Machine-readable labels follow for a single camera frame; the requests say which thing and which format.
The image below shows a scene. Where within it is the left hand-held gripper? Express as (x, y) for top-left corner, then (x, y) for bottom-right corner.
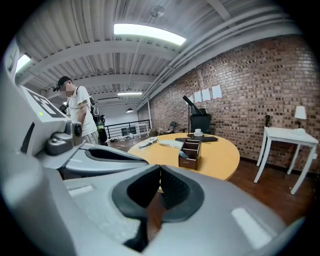
(0, 36), (151, 177)

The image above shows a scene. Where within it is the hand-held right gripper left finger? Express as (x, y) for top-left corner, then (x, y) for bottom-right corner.
(47, 164), (162, 256)

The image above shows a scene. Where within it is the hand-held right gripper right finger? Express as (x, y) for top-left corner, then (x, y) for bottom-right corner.
(149, 164), (306, 256)

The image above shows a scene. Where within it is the black railing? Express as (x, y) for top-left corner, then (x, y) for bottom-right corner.
(104, 119), (152, 140)

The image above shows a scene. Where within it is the clear bag with white item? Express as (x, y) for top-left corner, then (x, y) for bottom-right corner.
(138, 136), (159, 150)

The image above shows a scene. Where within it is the white bench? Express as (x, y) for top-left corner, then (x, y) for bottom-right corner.
(135, 122), (151, 139)

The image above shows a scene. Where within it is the round yellow table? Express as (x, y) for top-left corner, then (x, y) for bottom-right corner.
(127, 132), (241, 181)

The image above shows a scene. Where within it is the brown wooden organizer box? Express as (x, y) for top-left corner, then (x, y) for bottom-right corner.
(177, 138), (203, 171)

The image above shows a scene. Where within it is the white flat pouch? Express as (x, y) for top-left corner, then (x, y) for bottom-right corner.
(158, 139), (185, 149)

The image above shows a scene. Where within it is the dark folding chair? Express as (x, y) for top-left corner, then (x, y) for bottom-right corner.
(165, 120), (177, 134)

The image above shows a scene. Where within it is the black keyboard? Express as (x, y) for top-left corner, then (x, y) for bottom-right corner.
(174, 136), (219, 143)

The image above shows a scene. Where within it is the black office chair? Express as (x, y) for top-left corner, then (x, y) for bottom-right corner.
(189, 108), (213, 135)

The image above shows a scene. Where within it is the black desk lamp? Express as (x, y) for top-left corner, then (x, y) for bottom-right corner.
(182, 95), (205, 138)

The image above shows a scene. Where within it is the white side table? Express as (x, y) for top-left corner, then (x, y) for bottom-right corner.
(253, 125), (320, 196)

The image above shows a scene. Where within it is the white table lamp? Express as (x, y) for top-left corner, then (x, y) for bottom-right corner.
(293, 105), (308, 129)

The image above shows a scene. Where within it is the round ceiling fixture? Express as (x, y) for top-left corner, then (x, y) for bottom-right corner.
(150, 5), (166, 18)

